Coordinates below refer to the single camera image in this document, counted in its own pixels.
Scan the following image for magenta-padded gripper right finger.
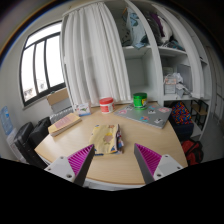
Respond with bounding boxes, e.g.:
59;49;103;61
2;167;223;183
133;143;184;185

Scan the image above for blue water dispenser bottle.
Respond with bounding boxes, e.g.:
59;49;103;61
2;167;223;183
0;105;14;136

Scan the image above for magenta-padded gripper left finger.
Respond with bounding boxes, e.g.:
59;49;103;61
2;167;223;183
43;143;96;188

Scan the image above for green jar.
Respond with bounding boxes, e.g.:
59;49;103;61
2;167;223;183
132;92;149;110

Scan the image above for red bag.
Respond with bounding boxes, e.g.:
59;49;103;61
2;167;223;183
180;139;204;167

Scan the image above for tan book with pink label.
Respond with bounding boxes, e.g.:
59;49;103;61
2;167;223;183
47;112;83;138

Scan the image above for white curtain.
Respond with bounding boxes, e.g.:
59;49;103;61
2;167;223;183
61;2;133;107

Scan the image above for multicoloured patterned bag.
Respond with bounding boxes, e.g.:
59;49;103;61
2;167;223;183
169;101;195;141

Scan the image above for dark-framed window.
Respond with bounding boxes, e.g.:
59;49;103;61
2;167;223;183
18;21;67;108

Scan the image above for tan and grey panel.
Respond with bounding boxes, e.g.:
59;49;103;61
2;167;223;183
46;87;73;114

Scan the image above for white jar with red lid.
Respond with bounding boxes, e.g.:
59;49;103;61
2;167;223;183
99;96;115;115

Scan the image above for small white printed box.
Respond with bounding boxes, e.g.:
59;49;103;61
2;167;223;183
73;102;92;117

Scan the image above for white radiator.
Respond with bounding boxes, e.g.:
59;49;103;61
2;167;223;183
49;106;76;125

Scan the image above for grey laptop with stickers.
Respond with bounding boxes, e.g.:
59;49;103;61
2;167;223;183
114;103;173;130

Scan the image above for black hard suitcase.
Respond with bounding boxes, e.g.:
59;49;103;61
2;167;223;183
13;121;48;169

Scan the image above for black metal frame stool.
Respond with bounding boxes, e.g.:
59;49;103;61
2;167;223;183
190;99;210;128

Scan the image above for white shelf unit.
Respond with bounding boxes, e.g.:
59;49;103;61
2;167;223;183
113;0;214;108

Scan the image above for yellow patterned towel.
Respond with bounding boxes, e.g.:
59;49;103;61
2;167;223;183
88;123;125;156

